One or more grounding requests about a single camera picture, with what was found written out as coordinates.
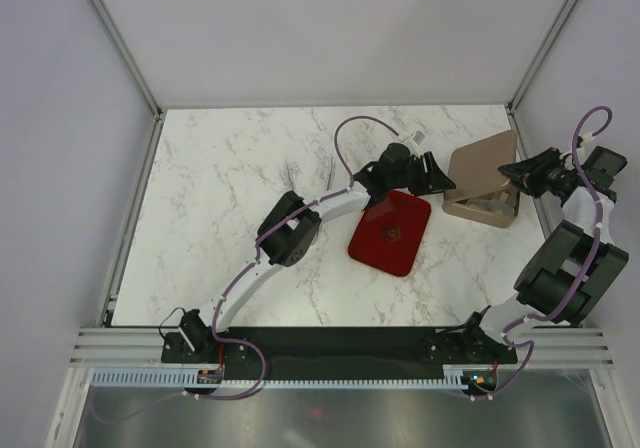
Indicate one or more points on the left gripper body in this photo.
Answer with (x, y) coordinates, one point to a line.
(417, 180)

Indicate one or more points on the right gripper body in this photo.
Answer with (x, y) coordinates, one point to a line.
(550, 176)

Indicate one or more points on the gold box lid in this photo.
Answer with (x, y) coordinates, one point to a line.
(474, 167)

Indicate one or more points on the gold chocolate box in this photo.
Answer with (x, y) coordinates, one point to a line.
(498, 209)

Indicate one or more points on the steel kitchen tongs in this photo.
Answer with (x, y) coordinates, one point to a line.
(291, 169)

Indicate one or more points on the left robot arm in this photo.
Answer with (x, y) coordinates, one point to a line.
(289, 230)

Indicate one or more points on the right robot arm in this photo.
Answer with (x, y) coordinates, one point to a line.
(577, 262)

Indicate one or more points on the red lacquer tray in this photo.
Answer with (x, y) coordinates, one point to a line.
(389, 234)

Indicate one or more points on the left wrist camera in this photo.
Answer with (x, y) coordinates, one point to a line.
(414, 140)

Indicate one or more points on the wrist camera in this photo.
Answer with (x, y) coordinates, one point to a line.
(602, 165)
(414, 140)

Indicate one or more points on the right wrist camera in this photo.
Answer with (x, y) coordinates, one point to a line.
(602, 165)

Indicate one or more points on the right aluminium frame post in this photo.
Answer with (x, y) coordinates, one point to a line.
(550, 39)

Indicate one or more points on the aluminium frame post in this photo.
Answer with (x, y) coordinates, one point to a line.
(550, 39)
(123, 52)

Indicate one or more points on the left aluminium frame post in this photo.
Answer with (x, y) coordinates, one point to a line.
(123, 52)

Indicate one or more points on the aluminium profile rail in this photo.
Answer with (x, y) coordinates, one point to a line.
(117, 347)

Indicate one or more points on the white cable duct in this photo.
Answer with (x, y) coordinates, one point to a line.
(192, 378)

